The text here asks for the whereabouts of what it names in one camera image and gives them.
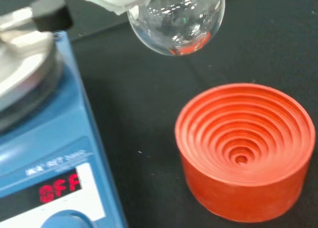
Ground red ribbed flask stand ring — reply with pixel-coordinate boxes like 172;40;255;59
174;82;317;223

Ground black bench cloth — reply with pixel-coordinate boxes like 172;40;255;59
0;0;318;228

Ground heater with blue base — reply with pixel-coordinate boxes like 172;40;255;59
0;0;128;228

